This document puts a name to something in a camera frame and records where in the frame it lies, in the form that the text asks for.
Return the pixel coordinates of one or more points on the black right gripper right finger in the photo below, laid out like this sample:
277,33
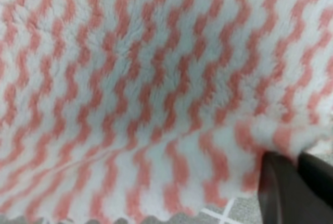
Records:
317,174

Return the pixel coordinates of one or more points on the pink white wavy towel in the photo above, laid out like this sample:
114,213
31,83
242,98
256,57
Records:
126,109

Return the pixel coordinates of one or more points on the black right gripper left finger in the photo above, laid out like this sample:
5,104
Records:
283,195

